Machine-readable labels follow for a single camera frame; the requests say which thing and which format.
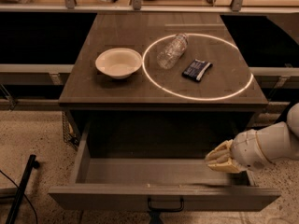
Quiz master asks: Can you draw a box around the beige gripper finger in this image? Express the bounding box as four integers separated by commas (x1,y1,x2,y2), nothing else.
205,140,233,164
208,162,245,174

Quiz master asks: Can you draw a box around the wire mesh basket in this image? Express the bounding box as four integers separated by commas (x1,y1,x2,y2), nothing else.
62,112,79,150

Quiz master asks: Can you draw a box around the clear plastic water bottle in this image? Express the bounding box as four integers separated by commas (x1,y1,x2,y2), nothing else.
157,33,189,69

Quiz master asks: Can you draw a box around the grey top drawer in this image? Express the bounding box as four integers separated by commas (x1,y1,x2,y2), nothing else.
49,125,280,213

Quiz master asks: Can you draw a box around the blue cross floor tape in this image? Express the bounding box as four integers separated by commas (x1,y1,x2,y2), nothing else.
149,212,164,224

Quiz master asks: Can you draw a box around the black metal stand leg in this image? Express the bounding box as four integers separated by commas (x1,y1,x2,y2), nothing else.
6,155,39,224

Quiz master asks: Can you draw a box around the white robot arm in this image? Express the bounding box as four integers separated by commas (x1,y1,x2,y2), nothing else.
205,104,299,174

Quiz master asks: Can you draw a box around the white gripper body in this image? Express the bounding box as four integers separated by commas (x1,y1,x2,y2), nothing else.
231,130,271,172

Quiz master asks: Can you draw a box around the black cable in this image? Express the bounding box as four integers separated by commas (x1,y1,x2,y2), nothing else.
0,170,39,224

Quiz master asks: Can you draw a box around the white bowl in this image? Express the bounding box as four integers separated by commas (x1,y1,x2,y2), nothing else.
95,48,143,79

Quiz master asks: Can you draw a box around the dark blue snack packet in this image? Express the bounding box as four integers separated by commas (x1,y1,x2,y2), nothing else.
182,59,213,82

